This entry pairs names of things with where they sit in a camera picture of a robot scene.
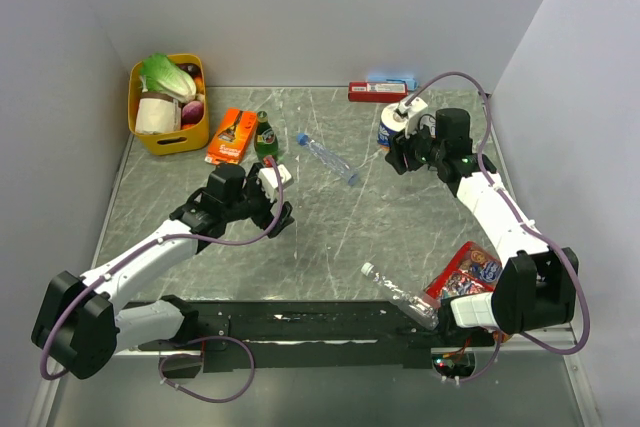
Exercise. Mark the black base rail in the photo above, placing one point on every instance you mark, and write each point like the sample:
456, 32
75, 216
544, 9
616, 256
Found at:
298, 334

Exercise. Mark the blue white bottle cap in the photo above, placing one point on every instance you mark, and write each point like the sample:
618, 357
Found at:
367, 268

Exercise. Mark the yellow plastic basket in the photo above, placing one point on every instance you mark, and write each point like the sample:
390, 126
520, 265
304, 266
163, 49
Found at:
194, 137

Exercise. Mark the toilet paper roll blue wrapper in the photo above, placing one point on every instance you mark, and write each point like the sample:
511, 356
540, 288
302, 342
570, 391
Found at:
391, 122

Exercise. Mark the red snack bag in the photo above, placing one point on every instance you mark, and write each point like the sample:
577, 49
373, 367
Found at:
471, 271

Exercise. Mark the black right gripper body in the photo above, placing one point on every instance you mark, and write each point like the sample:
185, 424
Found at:
420, 150

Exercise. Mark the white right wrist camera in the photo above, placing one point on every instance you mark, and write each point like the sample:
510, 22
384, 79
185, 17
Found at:
412, 113

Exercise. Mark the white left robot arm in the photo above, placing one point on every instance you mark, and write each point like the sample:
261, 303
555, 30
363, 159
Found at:
84, 319

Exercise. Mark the green glass bottle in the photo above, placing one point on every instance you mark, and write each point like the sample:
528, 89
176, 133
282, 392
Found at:
265, 139

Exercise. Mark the clear plastic bottle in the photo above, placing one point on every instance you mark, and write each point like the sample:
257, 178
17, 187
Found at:
333, 162
414, 306

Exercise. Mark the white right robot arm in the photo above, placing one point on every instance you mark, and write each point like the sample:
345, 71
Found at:
534, 289

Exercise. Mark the light blue packet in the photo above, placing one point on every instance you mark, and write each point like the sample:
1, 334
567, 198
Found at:
410, 82

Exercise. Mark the white paper wrapped package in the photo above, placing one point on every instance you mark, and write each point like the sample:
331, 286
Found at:
157, 113

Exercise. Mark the red rectangular box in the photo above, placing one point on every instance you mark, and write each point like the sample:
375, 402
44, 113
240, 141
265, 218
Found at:
377, 92

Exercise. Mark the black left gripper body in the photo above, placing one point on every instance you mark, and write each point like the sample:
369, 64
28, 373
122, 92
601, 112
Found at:
252, 203

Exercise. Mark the orange razor box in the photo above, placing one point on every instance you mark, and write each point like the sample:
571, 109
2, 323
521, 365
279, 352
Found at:
232, 137

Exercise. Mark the red onion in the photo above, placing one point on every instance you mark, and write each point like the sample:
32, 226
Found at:
192, 113

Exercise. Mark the toy napa cabbage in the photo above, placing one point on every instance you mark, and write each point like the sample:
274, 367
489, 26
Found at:
160, 75

